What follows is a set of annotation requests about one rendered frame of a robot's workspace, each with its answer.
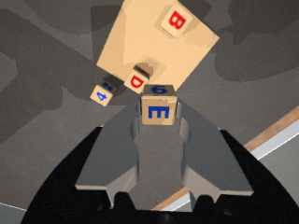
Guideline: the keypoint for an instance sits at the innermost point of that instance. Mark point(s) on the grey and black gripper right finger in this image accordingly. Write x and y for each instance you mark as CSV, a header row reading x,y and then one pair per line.
x,y
216,164

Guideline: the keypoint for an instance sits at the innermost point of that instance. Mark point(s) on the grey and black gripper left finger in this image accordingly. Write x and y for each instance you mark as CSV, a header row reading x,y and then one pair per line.
x,y
87,179

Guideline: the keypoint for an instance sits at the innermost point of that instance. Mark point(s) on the tan mat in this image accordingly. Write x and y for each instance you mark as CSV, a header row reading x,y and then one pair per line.
x,y
138,39

